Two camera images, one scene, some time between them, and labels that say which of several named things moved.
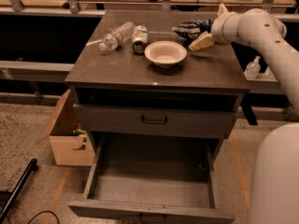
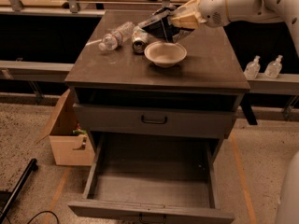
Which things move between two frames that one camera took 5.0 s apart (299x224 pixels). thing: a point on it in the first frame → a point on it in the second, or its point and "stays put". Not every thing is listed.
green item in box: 78,132 stays put
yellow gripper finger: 222,9 → 191,7
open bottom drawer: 152,175 stays put
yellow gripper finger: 205,39 → 189,21
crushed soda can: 139,38 stays put
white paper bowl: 164,53 stays put
